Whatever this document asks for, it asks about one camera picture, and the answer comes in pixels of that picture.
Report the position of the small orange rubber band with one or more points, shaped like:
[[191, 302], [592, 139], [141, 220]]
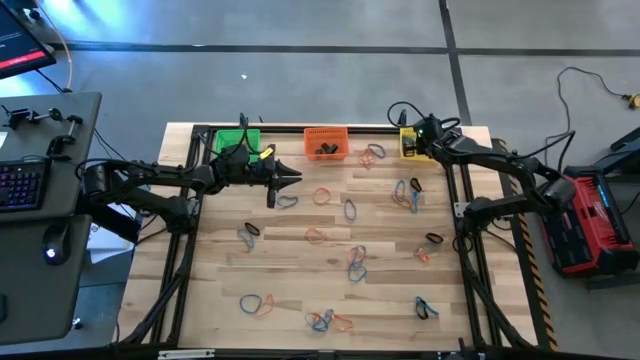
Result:
[[314, 317]]

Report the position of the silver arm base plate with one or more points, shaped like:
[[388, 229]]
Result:
[[460, 207]]

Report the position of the grey desk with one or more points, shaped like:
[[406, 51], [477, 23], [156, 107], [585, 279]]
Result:
[[50, 300]]

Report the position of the grey-blue rubber band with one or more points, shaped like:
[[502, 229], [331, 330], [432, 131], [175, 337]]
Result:
[[425, 246], [246, 245], [395, 189], [295, 205]]

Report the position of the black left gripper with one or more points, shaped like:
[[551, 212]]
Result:
[[240, 167]]

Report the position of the black frame clamp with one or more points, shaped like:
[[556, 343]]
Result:
[[402, 119], [242, 121]]

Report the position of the black backlit keyboard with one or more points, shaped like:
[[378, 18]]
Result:
[[22, 185]]

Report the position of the black computer monitor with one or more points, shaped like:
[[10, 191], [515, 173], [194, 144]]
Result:
[[20, 45]]

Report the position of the black computer mouse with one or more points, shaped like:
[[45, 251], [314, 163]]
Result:
[[56, 245]]

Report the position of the red black tool case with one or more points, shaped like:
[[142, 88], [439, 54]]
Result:
[[585, 225]]

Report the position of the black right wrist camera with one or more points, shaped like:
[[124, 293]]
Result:
[[409, 147]]

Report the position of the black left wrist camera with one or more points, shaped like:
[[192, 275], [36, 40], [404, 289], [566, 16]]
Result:
[[271, 197]]

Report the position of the black yellow hazard tape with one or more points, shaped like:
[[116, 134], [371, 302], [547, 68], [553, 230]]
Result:
[[537, 280]]

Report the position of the silver table bracket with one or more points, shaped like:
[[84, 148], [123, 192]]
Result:
[[185, 354], [442, 356]]

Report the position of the dark blue rubber band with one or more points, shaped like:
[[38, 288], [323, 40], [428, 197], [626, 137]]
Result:
[[382, 150]]

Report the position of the white paper sheet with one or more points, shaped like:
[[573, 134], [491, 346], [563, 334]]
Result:
[[110, 242]]

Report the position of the black thin rubber band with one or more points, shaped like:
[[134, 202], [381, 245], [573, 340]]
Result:
[[251, 228], [442, 239], [419, 186], [420, 314]]

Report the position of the yellow plastic basket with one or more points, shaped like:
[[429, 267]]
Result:
[[403, 150]]

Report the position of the black desk clamp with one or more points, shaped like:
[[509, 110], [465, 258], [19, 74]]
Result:
[[35, 116], [57, 146]]

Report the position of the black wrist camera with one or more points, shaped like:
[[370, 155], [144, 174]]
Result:
[[409, 147], [271, 197]]

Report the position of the black phone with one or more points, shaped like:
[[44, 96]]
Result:
[[2, 307]]

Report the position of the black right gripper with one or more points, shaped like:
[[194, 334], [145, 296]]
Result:
[[437, 140]]

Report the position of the black metal stand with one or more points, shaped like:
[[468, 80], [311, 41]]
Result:
[[625, 150]]

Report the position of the yellow tape label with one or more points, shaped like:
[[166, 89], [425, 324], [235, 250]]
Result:
[[266, 153]]

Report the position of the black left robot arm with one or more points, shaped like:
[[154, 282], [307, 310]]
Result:
[[160, 172]]

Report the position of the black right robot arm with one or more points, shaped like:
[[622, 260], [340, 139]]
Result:
[[490, 156]]

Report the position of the green plastic basket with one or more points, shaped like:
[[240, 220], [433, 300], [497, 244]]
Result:
[[225, 137]]

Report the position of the small desk bolt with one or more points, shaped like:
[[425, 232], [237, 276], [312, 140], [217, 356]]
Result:
[[76, 324]]

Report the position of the orange plastic basket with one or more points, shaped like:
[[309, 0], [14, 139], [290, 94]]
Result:
[[312, 135]]

